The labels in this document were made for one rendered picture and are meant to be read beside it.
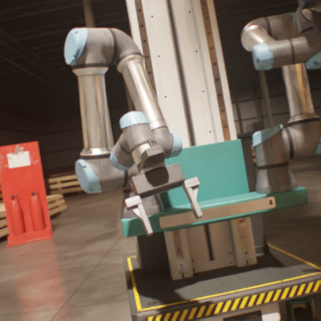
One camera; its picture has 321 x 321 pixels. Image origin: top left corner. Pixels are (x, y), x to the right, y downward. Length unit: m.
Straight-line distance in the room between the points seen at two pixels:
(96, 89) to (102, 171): 0.26
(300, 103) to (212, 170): 0.40
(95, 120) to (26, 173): 5.01
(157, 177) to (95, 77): 0.45
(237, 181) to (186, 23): 0.67
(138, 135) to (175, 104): 0.59
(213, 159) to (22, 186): 4.94
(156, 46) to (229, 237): 0.82
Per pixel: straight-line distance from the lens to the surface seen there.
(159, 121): 1.31
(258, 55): 1.27
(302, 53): 1.29
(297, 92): 1.62
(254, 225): 1.90
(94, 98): 1.39
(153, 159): 1.07
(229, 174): 1.65
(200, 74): 1.75
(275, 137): 1.56
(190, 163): 1.61
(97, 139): 1.39
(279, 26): 1.65
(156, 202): 1.48
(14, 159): 6.37
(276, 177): 1.55
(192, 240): 1.72
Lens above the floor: 0.77
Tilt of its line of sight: 1 degrees up
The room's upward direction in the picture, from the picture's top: 9 degrees counter-clockwise
